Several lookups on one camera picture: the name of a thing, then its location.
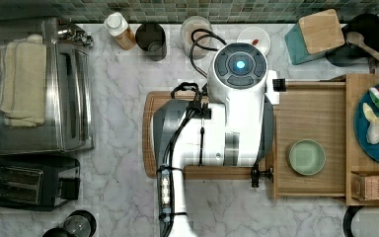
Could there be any wooden drawer with black handle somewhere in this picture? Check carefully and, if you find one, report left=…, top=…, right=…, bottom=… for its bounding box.
left=183, top=80, right=347, bottom=199

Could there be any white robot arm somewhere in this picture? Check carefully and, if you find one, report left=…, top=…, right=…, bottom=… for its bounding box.
left=151, top=42, right=285, bottom=237

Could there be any wooden drawer cabinet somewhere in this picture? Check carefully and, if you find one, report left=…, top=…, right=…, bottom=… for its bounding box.
left=324, top=74, right=379, bottom=206

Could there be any bamboo cutting board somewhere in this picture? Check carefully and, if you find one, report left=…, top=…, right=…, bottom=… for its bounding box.
left=142, top=91, right=207, bottom=180

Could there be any clear cereal jar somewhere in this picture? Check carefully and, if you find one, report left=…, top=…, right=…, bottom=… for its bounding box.
left=180, top=15, right=214, bottom=61

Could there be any dark grey cup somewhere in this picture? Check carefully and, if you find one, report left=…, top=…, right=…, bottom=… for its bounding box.
left=135, top=23, right=167, bottom=61

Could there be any orange liquid bottle white cap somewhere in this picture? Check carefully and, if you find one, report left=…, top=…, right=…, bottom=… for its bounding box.
left=104, top=12, right=136, bottom=50

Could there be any green ceramic bowl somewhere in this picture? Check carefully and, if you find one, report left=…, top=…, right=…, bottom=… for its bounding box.
left=286, top=139, right=326, bottom=176

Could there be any black round lid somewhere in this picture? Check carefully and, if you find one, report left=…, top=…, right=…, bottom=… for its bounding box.
left=42, top=210, right=97, bottom=237

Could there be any teal canister wooden lid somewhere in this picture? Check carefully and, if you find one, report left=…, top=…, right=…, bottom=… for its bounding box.
left=284, top=9, right=345, bottom=65

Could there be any stainless toaster oven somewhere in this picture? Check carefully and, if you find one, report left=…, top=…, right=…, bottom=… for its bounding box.
left=0, top=17, right=94, bottom=155

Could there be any black two-slot toaster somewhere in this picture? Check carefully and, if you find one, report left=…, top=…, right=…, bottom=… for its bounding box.
left=0, top=154, right=80, bottom=211

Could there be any folded beige towel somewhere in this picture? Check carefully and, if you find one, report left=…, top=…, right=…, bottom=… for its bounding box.
left=0, top=35, right=47, bottom=127

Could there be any wooden spoon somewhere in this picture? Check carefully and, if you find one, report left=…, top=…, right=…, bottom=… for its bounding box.
left=346, top=32, right=379, bottom=60

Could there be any tea bag box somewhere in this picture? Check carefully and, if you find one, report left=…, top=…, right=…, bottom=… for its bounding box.
left=351, top=174, right=379, bottom=200

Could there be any paper towel roll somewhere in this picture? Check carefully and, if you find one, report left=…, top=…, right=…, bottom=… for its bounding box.
left=342, top=206, right=379, bottom=237

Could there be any blue plate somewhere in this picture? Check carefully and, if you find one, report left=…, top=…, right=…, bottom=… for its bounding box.
left=354, top=84, right=379, bottom=162

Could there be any black utensil holder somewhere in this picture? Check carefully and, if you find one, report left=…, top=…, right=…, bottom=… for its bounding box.
left=326, top=14, right=379, bottom=67

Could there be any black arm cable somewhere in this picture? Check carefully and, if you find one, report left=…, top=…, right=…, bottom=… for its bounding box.
left=189, top=28, right=228, bottom=79

